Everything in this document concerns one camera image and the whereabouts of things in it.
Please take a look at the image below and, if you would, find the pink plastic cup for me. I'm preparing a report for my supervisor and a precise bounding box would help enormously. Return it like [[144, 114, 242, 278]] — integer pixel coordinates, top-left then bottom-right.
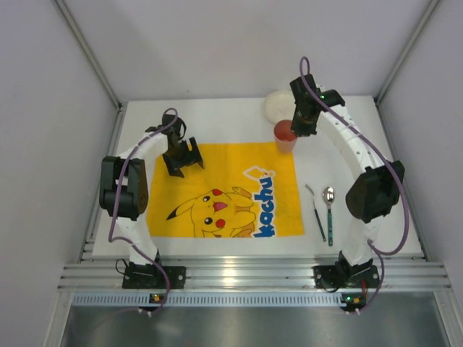
[[273, 120, 297, 154]]

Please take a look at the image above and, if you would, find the cream round plate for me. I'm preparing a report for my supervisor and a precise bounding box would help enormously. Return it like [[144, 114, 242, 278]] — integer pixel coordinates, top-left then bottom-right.
[[263, 90, 295, 124]]

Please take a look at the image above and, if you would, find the yellow cartoon placemat cloth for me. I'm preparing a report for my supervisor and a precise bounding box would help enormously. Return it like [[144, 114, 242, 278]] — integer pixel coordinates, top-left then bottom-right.
[[146, 142, 305, 239]]

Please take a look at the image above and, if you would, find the fork with green handle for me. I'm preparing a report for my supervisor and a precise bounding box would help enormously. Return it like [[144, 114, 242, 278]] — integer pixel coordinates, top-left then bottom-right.
[[305, 184, 327, 242]]

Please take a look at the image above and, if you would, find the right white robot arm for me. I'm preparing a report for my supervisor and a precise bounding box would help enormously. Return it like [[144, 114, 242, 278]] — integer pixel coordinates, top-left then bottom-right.
[[176, 98, 397, 267]]

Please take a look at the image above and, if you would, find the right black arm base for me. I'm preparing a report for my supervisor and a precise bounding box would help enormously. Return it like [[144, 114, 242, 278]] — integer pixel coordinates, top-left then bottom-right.
[[313, 259, 380, 293]]

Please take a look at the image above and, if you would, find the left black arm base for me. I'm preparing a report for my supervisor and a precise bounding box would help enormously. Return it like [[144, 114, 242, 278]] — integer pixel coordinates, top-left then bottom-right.
[[115, 258, 187, 289]]

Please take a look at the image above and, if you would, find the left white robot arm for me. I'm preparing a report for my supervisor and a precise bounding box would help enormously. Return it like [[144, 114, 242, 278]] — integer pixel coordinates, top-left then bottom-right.
[[99, 108, 184, 266]]

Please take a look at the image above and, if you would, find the spoon with green handle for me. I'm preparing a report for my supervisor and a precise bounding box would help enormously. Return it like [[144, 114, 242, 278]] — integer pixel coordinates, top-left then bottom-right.
[[323, 187, 335, 247]]

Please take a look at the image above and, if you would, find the perforated cable duct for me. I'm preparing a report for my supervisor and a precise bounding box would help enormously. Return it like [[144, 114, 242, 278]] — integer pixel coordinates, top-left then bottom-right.
[[72, 291, 366, 308]]

